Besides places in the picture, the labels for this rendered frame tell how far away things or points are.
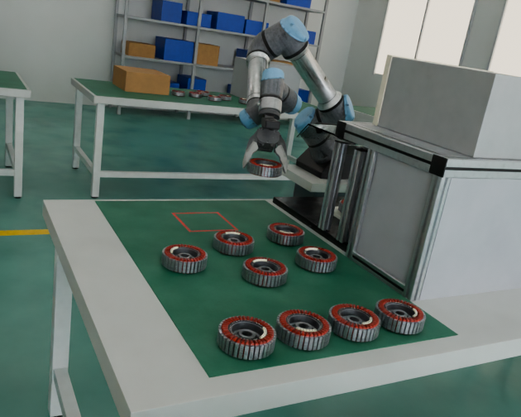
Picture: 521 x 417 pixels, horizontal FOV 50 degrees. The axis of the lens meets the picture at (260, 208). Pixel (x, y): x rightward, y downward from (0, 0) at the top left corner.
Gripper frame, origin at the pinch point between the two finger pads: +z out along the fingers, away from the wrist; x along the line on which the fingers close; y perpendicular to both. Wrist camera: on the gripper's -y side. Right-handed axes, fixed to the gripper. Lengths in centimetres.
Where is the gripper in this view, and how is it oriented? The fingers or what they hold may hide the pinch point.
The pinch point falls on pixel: (265, 169)
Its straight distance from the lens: 175.4
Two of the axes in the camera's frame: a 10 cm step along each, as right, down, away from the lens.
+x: -9.9, -1.2, -1.0
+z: -0.9, 9.7, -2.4
